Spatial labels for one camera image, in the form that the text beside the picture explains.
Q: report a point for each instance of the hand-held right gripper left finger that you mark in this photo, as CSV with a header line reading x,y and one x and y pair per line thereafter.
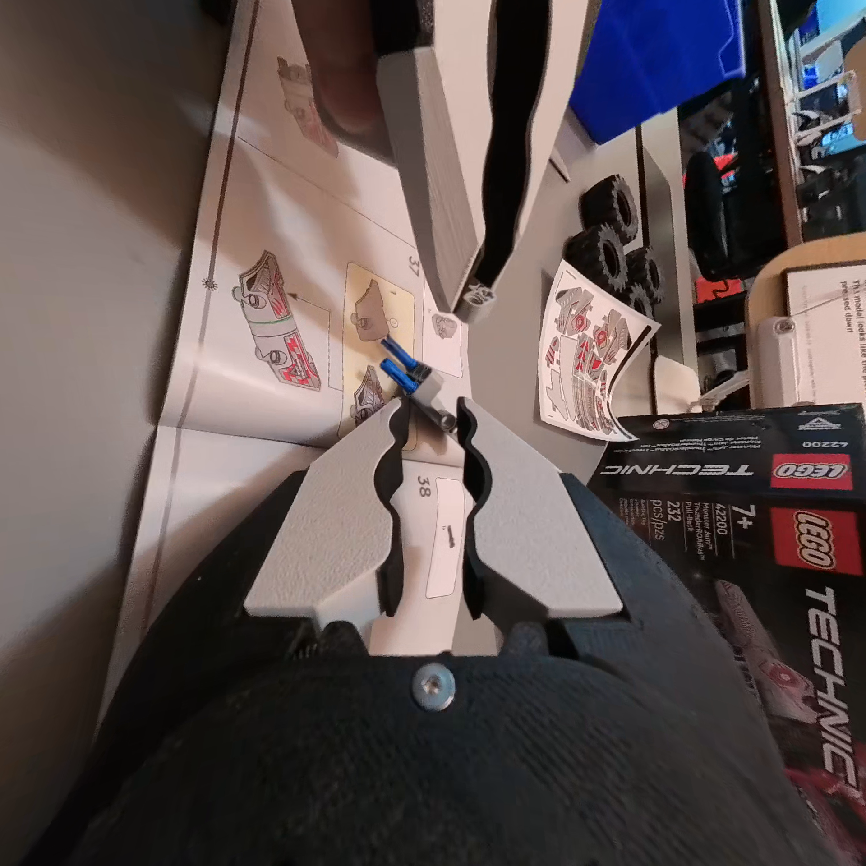
x,y
318,534

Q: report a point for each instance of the person's left hand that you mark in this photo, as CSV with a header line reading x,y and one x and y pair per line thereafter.
x,y
352,95

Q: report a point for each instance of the instruction sign on board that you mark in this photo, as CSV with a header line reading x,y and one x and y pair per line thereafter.
x,y
764,291

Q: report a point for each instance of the grey toy piece blue pins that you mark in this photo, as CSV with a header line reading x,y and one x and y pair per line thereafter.
x,y
409,385

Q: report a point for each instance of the black toy set box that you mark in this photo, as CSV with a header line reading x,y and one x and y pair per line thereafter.
x,y
710,541

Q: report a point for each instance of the white desk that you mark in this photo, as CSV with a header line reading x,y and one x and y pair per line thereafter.
x,y
67,270

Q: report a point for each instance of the white sign holder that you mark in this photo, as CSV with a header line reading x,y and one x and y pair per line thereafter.
x,y
778,365

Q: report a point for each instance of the black office chair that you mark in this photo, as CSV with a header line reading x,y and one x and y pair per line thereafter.
x,y
717,210

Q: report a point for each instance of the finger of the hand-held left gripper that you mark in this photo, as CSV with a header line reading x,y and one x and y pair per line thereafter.
x,y
433,169
541,81

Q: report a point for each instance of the blue plastic bin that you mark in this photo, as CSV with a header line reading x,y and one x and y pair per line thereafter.
x,y
649,61

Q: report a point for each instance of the building instruction booklet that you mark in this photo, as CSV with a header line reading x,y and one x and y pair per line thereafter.
x,y
270,203

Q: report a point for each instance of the wooden office table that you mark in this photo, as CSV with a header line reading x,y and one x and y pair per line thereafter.
x,y
778,135

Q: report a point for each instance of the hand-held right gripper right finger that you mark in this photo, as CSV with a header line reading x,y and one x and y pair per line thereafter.
x,y
541,541

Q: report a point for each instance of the toy sticker sheet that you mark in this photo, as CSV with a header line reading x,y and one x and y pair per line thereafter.
x,y
588,365

